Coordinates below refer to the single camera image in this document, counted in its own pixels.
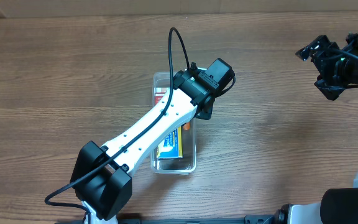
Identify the orange tube white cap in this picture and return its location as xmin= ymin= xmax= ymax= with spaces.
xmin=182 ymin=122 xmax=191 ymax=131

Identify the red orange lozenge box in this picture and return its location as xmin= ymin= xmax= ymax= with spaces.
xmin=154 ymin=92 xmax=165 ymax=105

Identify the blue yellow VapoDrops box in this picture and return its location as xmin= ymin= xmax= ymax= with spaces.
xmin=156 ymin=128 xmax=183 ymax=159

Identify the white blue Hansaplast box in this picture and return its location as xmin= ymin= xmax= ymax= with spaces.
xmin=155 ymin=87 xmax=170 ymax=94

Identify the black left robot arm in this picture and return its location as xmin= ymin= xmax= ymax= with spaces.
xmin=70 ymin=58 xmax=235 ymax=223

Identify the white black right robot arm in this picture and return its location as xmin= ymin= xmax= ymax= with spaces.
xmin=268 ymin=32 xmax=358 ymax=224

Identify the clear plastic container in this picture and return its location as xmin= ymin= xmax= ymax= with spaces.
xmin=150 ymin=72 xmax=198 ymax=175

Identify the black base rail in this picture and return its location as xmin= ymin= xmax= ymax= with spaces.
xmin=117 ymin=215 xmax=274 ymax=224

